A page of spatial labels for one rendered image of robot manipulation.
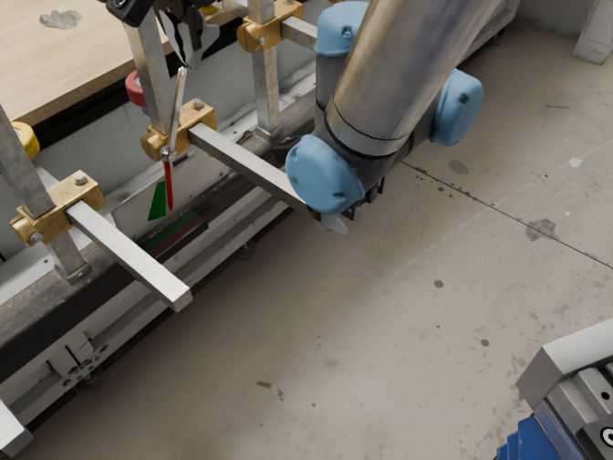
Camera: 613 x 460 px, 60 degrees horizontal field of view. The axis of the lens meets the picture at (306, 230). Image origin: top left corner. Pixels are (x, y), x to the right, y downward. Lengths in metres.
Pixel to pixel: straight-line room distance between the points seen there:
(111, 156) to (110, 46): 0.22
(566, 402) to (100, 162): 0.96
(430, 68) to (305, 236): 1.55
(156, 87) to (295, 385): 0.99
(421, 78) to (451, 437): 1.30
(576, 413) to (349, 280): 1.28
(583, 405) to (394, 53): 0.37
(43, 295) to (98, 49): 0.48
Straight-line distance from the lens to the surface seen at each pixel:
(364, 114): 0.41
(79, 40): 1.21
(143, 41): 0.86
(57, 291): 1.01
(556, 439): 0.63
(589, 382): 0.57
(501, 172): 2.26
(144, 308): 1.59
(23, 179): 0.84
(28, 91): 1.09
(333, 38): 0.59
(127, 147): 1.22
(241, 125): 1.36
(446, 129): 0.55
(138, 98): 1.02
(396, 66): 0.38
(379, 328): 1.70
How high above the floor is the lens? 1.46
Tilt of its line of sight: 50 degrees down
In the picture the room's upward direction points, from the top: straight up
